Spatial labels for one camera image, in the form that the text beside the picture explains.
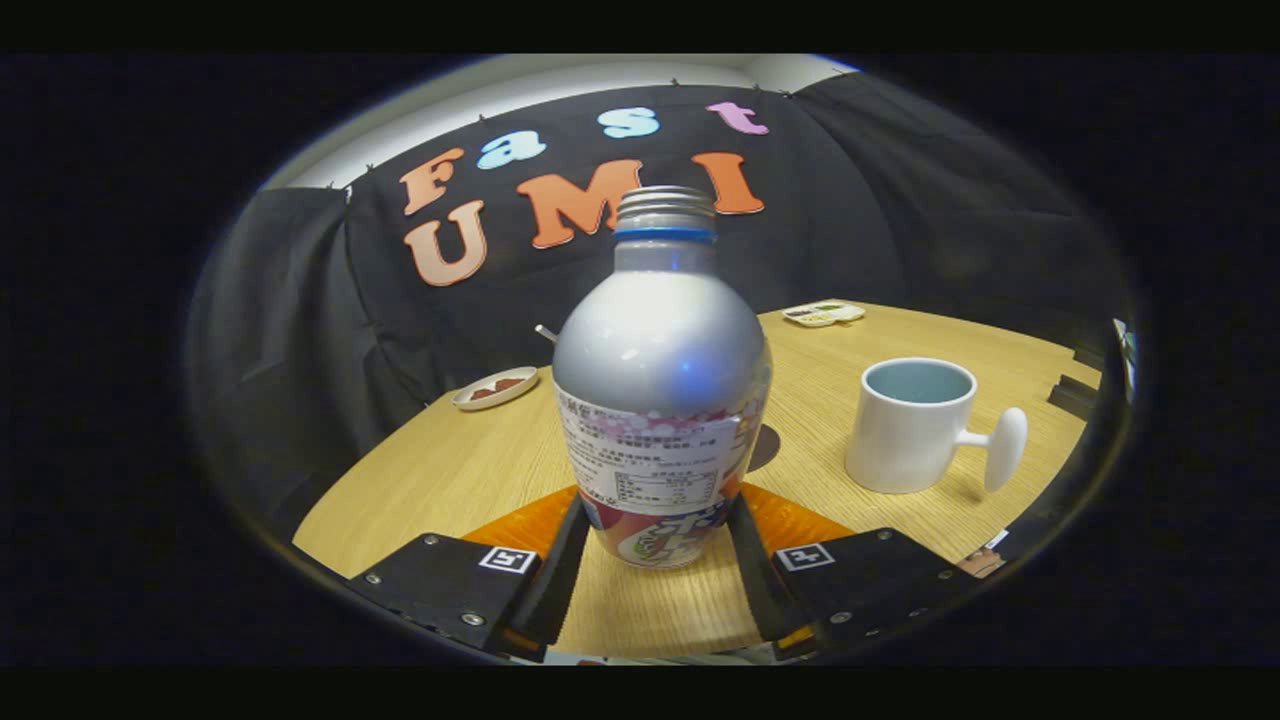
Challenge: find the wooden table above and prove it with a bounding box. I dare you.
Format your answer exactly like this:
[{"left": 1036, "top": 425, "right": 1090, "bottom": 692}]
[{"left": 292, "top": 302, "right": 1101, "bottom": 658}]

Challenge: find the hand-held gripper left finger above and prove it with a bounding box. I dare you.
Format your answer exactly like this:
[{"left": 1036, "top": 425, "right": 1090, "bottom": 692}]
[{"left": 345, "top": 487, "right": 593, "bottom": 663}]

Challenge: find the white plate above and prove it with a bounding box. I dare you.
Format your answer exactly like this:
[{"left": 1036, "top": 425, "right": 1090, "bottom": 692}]
[{"left": 452, "top": 366, "right": 540, "bottom": 412}]

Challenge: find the white cup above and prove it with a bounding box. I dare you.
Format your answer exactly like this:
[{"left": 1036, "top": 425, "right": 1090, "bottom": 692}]
[{"left": 845, "top": 357, "right": 1029, "bottom": 496}]

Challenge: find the white device with cable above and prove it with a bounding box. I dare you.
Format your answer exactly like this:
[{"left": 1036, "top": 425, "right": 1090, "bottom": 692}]
[{"left": 1112, "top": 318, "right": 1139, "bottom": 401}]

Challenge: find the black backdrop cloth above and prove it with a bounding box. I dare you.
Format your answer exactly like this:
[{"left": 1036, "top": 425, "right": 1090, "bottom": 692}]
[{"left": 185, "top": 72, "right": 1136, "bottom": 541}]

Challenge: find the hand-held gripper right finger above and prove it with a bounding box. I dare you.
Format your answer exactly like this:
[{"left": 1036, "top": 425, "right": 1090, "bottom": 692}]
[{"left": 727, "top": 485, "right": 986, "bottom": 661}]

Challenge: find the silver juice bottle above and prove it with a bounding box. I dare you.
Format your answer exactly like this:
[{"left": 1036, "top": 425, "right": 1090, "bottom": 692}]
[{"left": 552, "top": 186, "right": 774, "bottom": 571}]

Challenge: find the white compartment tray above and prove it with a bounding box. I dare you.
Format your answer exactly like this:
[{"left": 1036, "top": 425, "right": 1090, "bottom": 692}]
[{"left": 782, "top": 300, "right": 867, "bottom": 329}]

